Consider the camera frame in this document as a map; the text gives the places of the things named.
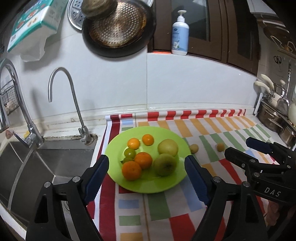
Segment green apple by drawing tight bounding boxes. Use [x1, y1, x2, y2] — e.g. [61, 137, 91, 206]
[153, 153, 177, 176]

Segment wire sponge basket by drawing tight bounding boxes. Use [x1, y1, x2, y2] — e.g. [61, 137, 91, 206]
[1, 80, 19, 115]

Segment brown kiwi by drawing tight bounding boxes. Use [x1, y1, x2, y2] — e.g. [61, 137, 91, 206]
[216, 143, 225, 152]
[189, 144, 199, 154]

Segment small green tangerine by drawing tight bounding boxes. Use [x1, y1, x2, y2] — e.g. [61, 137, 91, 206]
[124, 148, 136, 159]

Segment blue white soap dispenser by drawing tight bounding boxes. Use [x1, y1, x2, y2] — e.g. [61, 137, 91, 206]
[171, 10, 190, 56]

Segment large yellow-green pear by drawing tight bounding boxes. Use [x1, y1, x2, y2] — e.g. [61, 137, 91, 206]
[158, 138, 179, 157]

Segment steel pot on rack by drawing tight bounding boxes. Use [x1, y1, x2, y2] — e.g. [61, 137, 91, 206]
[257, 102, 283, 133]

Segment large orange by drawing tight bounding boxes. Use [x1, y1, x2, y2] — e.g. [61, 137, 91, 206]
[134, 152, 153, 170]
[121, 161, 142, 181]

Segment small orange tangerine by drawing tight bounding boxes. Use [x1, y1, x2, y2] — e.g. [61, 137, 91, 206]
[127, 138, 140, 150]
[142, 133, 154, 146]

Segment steel spatula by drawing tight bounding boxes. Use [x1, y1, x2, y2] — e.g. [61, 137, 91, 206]
[276, 61, 292, 116]

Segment thin gooseneck faucet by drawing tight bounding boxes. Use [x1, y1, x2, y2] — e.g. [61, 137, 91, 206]
[48, 67, 93, 145]

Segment striped colourful table cloth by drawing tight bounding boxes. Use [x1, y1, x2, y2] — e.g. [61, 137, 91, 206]
[88, 109, 280, 240]

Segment green plate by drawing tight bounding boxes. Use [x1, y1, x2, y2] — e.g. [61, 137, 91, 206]
[105, 126, 191, 194]

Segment small brass saucepan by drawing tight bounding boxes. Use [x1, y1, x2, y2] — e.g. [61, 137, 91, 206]
[81, 0, 117, 20]

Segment black frying pan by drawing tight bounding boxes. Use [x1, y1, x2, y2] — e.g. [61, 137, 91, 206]
[82, 1, 156, 58]

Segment dark brown window frame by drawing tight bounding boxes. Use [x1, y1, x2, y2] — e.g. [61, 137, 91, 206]
[148, 0, 260, 75]

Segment green tangerine with stem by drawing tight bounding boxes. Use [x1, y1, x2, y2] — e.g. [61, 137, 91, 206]
[120, 157, 134, 164]

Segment teal paper towel pack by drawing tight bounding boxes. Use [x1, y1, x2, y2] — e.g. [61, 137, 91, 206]
[7, 0, 68, 62]

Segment round steel steamer tray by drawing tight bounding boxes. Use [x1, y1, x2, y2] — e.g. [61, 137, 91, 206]
[67, 1, 156, 32]

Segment black scissors on wall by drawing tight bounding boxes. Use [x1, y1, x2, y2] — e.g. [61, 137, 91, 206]
[273, 55, 282, 65]

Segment person's right hand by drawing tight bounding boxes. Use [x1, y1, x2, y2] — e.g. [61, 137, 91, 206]
[266, 201, 280, 226]

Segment wooden board on rack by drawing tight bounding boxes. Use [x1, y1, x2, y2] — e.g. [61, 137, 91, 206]
[257, 19, 295, 56]

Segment large chrome kitchen faucet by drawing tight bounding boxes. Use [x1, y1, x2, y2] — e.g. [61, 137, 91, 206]
[0, 58, 45, 148]

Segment white ceramic jug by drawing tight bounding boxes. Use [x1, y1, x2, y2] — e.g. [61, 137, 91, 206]
[288, 102, 296, 126]

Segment stainless steel sink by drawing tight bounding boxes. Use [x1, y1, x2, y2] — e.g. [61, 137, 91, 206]
[0, 140, 96, 225]

